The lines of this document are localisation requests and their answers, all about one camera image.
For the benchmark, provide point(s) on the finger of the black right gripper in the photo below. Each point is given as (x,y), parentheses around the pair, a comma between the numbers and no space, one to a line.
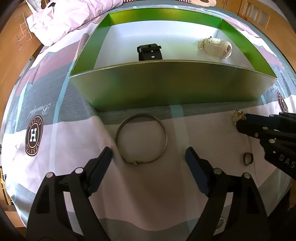
(259,126)

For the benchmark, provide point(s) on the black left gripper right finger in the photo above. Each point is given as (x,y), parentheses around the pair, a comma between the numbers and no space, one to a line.
(234,209)

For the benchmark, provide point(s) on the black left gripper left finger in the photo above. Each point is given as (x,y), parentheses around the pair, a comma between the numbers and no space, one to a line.
(62,210)

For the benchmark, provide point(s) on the white wrist watch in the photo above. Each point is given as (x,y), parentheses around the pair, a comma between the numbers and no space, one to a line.
(216,47)

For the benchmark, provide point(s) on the patterned bed sheet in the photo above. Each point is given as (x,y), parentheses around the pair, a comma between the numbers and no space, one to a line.
(148,192)

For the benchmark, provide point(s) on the wooden cabinet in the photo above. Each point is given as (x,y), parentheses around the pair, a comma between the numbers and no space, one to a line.
(268,21)

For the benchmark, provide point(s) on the black wrist watch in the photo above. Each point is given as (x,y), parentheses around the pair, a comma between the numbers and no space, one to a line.
(149,52)

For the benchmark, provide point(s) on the red striped plush toy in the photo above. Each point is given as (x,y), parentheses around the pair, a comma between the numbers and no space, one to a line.
(204,3)

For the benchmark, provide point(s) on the green cardboard box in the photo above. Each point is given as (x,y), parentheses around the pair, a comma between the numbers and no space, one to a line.
(108,74)

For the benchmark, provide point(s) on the pink crumpled blanket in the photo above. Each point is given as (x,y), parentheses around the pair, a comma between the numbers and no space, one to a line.
(59,18)

